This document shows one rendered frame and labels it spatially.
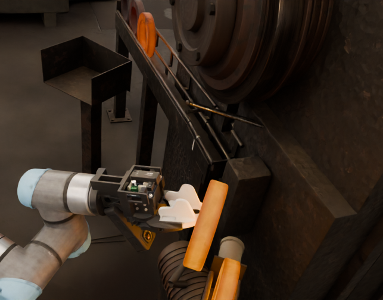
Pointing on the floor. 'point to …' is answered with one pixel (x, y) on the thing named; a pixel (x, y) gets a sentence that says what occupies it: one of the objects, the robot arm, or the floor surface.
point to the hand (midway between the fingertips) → (207, 216)
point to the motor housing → (197, 280)
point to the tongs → (108, 240)
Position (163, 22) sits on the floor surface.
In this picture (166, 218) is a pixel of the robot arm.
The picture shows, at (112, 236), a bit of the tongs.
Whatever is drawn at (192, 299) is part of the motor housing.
